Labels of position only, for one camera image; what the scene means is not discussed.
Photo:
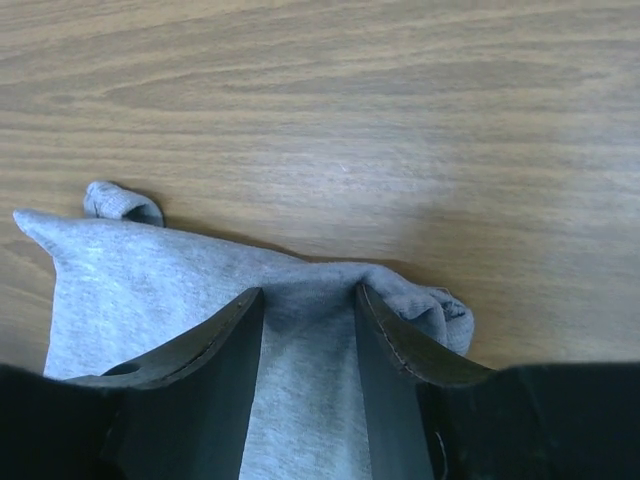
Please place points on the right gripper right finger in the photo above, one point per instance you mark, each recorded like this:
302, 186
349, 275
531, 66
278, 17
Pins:
405, 376

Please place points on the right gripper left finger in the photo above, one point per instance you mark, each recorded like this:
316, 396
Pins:
184, 407

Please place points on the grey tank top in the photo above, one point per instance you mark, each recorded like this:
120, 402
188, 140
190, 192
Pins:
126, 284

